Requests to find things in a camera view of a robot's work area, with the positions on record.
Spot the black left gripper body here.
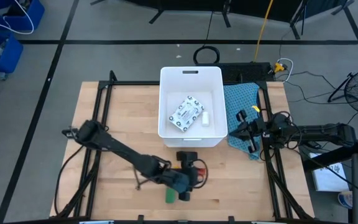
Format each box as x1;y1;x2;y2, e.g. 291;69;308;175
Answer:
178;160;195;202

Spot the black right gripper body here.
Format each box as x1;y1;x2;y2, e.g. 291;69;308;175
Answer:
236;110;267;154

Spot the white Vakly printed packet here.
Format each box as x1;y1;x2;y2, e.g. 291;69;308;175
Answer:
168;95;205;133

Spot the white perforated plastic basket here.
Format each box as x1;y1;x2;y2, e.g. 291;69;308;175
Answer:
157;66;229;148

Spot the blue storage bin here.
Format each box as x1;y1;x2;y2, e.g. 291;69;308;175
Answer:
0;32;24;81
0;0;45;32

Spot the green bandage roll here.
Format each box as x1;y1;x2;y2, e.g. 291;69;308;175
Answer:
165;187;177;204

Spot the blue patterned cloth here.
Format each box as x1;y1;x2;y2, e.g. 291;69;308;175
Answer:
223;82;263;161

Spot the black floor mat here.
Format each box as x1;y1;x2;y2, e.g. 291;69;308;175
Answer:
218;62;275;83

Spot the black support beam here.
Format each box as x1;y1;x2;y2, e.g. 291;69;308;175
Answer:
301;138;358;172

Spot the white printed paper box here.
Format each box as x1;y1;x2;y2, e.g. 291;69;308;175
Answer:
309;152;351;192

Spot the white blue cup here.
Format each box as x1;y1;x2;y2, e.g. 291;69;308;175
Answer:
337;190;354;210

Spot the black floor fan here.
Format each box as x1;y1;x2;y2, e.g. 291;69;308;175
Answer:
327;65;358;113

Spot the wide black divider panel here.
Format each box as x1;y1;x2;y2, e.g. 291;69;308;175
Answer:
90;0;304;29

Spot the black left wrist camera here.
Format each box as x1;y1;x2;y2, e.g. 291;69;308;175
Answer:
176;151;198;161

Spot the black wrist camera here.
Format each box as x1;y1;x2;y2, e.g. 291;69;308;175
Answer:
176;151;198;161
252;118;266;133

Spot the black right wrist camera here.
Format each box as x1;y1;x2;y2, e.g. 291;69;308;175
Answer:
252;118;266;133

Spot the white looped floor cable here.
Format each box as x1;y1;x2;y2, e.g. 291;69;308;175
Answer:
277;57;294;83

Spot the coiled black cable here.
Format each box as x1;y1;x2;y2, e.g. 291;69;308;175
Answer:
193;11;221;65

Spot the yellow extension cable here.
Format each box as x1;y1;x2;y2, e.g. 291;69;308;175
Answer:
252;0;275;63

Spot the black metal table frame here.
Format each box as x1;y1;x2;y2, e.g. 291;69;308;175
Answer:
54;70;315;220

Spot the long white cable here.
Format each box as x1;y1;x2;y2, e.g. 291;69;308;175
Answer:
0;0;35;35

